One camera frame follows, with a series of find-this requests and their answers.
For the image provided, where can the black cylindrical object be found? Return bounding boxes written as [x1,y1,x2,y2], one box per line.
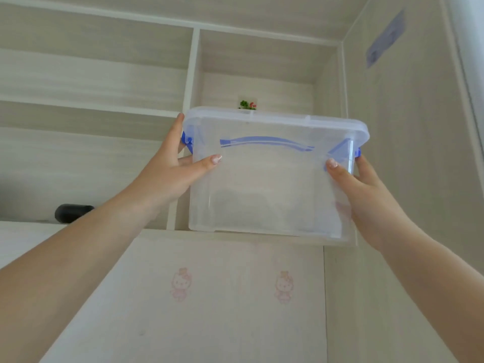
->
[54,204,95,224]

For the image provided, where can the clear plastic box blue handle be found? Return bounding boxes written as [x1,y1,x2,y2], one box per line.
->
[183,124,370,239]

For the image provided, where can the person's right hand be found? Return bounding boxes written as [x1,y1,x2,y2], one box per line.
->
[326,154,416,254]

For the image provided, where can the white wardrobe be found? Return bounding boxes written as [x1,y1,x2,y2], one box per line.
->
[440,0,484,178]

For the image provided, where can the person's left forearm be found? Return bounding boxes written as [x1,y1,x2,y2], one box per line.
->
[0,200,167,363]

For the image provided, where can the person's right forearm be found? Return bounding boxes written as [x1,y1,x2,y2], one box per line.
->
[378,222,484,363]

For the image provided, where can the light wooden shelf unit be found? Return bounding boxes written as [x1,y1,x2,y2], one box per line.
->
[0,0,358,248]

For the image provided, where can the person's left hand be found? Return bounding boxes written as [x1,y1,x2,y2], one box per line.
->
[125,112,223,223]

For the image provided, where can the grey blue sticker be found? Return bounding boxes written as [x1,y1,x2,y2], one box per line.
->
[366,10,406,69]

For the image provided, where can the clear lid with blue handle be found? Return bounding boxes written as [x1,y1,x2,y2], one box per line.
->
[183,106,371,155]

